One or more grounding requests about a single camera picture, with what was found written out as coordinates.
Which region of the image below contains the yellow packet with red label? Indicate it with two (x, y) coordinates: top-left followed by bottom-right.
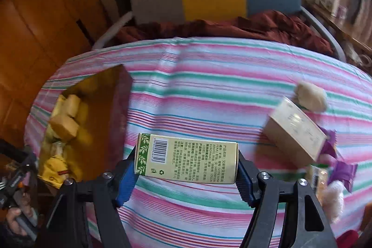
(38, 157), (71, 189)

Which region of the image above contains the wooden side desk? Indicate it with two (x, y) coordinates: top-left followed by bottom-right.
(307, 2), (372, 63)

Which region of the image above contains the purple snack packet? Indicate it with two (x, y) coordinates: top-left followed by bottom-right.
(327, 161), (359, 193)
(318, 129), (338, 160)

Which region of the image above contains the person's left hand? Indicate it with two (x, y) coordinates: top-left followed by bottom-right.
(6, 202), (38, 237)

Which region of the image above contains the clear snack packet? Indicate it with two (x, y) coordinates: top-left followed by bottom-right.
(309, 163), (329, 200)

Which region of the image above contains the striped tablecloth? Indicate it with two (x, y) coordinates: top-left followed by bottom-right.
(25, 36), (372, 248)

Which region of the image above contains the wooden wardrobe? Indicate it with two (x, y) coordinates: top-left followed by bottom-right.
(0, 0), (111, 150)

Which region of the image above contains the cream and green carton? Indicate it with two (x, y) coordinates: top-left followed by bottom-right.
(134, 132), (239, 185)

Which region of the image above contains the gold tin box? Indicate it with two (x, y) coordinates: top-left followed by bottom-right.
(37, 64), (134, 189)

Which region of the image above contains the tan round fuzzy item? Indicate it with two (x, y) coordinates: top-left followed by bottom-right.
(295, 81), (328, 112)

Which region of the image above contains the white fluffy item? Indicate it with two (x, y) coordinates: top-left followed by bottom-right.
(322, 181), (345, 224)

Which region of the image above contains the pink patterned curtain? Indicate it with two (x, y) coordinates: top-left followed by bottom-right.
(351, 0), (372, 35)

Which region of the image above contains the maroon cloth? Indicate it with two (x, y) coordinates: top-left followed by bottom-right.
(117, 10), (335, 57)

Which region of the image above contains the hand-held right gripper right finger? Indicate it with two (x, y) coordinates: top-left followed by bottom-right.
(235, 150), (339, 248)

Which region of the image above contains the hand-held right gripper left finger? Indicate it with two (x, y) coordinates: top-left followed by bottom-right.
(35, 146), (140, 248)

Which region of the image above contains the white cable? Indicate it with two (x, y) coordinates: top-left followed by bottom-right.
(345, 41), (372, 69)

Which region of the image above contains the beige cardboard box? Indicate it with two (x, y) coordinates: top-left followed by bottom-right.
(263, 96), (328, 168)

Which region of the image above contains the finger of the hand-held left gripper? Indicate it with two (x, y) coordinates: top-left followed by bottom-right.
(0, 139), (23, 163)
(16, 149), (40, 179)

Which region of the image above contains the red plaid garment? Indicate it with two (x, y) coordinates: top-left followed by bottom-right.
(336, 230), (372, 248)

